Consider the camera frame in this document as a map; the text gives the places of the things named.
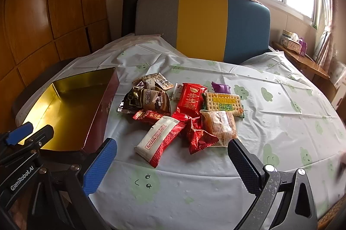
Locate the white red snack packet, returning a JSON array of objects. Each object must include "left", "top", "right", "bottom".
[{"left": 134, "top": 117, "right": 185, "bottom": 168}]

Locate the small red snack packet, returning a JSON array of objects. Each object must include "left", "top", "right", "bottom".
[{"left": 133, "top": 109, "right": 165, "bottom": 125}]

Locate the black brown foil snack bag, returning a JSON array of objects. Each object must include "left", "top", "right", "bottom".
[{"left": 117, "top": 86, "right": 171, "bottom": 115}]

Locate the clear orange pastry packet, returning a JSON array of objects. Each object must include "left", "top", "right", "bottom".
[{"left": 200, "top": 110, "right": 238, "bottom": 147}]

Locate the green cracker packet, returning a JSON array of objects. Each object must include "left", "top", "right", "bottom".
[{"left": 204, "top": 93, "right": 244, "bottom": 118}]

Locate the large red snack packet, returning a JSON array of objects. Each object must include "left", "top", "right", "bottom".
[{"left": 172, "top": 83, "right": 208, "bottom": 121}]

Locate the purple snack packet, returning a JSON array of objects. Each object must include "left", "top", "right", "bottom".
[{"left": 211, "top": 82, "right": 231, "bottom": 94}]

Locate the orange seed packet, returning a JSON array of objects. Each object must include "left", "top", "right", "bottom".
[{"left": 133, "top": 72, "right": 174, "bottom": 91}]

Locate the gold tin box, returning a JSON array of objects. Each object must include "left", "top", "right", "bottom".
[{"left": 18, "top": 67, "right": 119, "bottom": 157}]

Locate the wooden side table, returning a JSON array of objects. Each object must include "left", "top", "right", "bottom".
[{"left": 270, "top": 42, "right": 337, "bottom": 102}]

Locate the purple box on side table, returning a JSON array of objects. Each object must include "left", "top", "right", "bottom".
[{"left": 298, "top": 37, "right": 307, "bottom": 57}]

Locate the tissue box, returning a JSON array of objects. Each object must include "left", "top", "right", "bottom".
[{"left": 280, "top": 30, "right": 301, "bottom": 54}]

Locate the grey yellow blue headboard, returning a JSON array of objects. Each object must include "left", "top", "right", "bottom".
[{"left": 135, "top": 0, "right": 270, "bottom": 64}]

